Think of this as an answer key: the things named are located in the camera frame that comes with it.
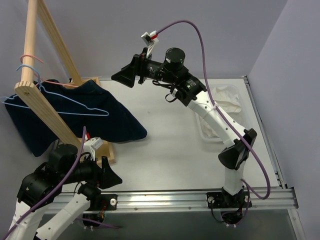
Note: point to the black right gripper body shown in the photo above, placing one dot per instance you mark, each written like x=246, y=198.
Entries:
x=138, y=69

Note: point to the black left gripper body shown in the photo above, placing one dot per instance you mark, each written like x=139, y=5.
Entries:
x=103, y=171

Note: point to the dark navy garment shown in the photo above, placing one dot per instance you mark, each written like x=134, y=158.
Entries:
x=88, y=105

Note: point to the pink wire hanger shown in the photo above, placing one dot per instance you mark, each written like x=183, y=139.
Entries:
x=42, y=62

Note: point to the white pleated skirt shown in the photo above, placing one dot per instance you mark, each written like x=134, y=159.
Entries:
x=227, y=102

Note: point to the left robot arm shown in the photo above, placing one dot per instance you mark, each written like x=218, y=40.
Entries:
x=38, y=190

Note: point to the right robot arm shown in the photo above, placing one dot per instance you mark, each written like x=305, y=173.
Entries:
x=192, y=93

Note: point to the wooden clothes rack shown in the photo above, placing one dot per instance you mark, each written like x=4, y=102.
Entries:
x=27, y=90

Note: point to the clear plastic basket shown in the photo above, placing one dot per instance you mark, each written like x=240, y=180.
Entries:
x=207, y=137

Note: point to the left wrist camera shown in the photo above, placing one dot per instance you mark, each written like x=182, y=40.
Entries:
x=90, y=147

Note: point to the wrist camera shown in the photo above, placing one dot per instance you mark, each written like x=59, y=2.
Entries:
x=90, y=147
x=150, y=39

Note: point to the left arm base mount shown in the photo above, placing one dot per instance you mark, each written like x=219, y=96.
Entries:
x=99, y=208

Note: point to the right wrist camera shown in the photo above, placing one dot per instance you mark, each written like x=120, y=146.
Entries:
x=150, y=39

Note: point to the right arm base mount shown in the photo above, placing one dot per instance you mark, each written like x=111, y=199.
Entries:
x=229, y=209

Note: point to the aluminium mounting rail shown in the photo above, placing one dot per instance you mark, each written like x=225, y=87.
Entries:
x=193, y=201

